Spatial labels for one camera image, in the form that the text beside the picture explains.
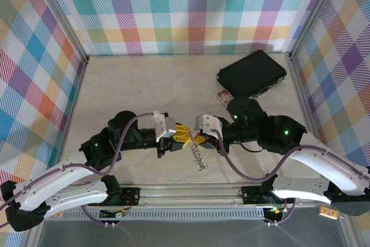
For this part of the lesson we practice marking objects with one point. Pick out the aluminium side rail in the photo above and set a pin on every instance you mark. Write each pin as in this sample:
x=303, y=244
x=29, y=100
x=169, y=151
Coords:
x=302, y=96

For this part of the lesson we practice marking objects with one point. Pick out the silver metal keyring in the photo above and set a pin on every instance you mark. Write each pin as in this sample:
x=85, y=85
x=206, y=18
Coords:
x=190, y=138
x=203, y=167

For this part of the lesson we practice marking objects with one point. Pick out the small card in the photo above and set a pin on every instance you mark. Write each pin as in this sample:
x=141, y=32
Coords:
x=224, y=96

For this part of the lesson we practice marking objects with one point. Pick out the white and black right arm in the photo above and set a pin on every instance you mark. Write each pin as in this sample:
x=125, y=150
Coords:
x=318, y=160

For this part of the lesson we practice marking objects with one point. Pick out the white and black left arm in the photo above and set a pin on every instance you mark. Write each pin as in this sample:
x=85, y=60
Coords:
x=66, y=171

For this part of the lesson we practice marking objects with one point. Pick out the small circuit board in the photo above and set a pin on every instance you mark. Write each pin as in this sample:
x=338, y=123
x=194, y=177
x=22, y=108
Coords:
x=274, y=210
x=118, y=215

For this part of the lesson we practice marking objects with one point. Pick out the black hard case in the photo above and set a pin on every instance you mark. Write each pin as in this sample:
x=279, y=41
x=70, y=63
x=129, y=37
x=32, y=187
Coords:
x=251, y=70

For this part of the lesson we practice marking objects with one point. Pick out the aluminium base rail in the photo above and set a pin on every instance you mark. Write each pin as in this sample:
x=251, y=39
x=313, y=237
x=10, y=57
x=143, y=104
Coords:
x=188, y=196

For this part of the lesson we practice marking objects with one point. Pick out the small wooden tag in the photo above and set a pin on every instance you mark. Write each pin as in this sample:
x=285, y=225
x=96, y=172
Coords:
x=328, y=212

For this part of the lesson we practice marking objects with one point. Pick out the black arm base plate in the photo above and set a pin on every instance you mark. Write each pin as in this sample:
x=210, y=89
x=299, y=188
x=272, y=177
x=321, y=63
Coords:
x=250, y=195
x=130, y=196

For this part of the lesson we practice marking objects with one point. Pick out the aluminium frame post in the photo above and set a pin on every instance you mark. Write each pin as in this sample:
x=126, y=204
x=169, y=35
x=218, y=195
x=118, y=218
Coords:
x=66, y=18
x=312, y=12

